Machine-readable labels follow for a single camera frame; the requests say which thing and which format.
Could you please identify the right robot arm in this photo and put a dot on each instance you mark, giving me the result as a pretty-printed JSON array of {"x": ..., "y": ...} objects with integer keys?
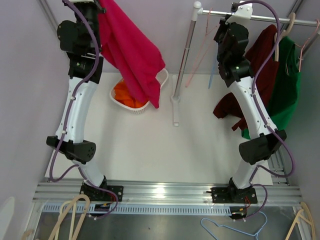
[{"x": 265, "y": 138}]

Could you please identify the blue wire hanger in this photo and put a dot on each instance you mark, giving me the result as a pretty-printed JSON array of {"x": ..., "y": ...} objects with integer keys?
[{"x": 213, "y": 68}]

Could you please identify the orange t shirt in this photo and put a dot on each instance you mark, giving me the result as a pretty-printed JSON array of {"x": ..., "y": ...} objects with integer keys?
[{"x": 123, "y": 96}]

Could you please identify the pink wire hanger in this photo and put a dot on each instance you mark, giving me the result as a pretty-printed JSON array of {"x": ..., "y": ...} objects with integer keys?
[
  {"x": 302, "y": 48},
  {"x": 202, "y": 51}
]

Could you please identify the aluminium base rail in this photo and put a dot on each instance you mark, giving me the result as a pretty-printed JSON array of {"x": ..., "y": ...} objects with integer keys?
[{"x": 161, "y": 193}]

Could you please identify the white perforated plastic basket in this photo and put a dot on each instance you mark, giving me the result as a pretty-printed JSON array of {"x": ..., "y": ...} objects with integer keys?
[{"x": 144, "y": 88}]

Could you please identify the left black mount plate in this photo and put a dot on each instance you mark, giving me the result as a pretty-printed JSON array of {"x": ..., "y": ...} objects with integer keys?
[{"x": 113, "y": 192}]

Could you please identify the black mount plate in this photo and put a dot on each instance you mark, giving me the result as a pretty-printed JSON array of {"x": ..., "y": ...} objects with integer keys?
[
  {"x": 232, "y": 195},
  {"x": 113, "y": 192}
]

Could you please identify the maroon t shirt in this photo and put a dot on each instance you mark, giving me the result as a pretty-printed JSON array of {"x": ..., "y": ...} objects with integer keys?
[{"x": 265, "y": 82}]

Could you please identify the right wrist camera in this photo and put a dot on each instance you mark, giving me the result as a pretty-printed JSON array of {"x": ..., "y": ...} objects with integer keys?
[{"x": 241, "y": 14}]

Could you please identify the beige hanger lower right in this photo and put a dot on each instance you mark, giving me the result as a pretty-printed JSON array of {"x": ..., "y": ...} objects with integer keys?
[{"x": 305, "y": 223}]

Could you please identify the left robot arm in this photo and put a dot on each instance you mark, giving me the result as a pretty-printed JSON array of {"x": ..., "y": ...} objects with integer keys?
[{"x": 79, "y": 39}]

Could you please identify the beige hangers lower left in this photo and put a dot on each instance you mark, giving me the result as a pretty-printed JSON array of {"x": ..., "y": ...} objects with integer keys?
[{"x": 64, "y": 209}]

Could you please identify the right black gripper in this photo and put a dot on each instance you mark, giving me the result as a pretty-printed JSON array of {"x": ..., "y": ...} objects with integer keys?
[{"x": 222, "y": 26}]

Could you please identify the beige wooden hanger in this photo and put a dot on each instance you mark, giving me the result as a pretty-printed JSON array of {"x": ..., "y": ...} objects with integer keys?
[{"x": 284, "y": 33}]

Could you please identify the white slotted cable duct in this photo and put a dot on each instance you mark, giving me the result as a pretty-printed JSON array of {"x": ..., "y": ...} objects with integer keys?
[{"x": 189, "y": 210}]

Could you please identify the right black mount plate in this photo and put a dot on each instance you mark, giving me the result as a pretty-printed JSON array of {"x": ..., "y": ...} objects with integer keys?
[{"x": 232, "y": 195}]

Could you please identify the pink t shirt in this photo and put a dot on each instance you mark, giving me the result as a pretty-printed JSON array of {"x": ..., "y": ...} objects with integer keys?
[{"x": 124, "y": 45}]

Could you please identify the green t shirt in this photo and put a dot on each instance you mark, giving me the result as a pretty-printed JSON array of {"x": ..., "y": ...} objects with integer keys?
[{"x": 285, "y": 95}]

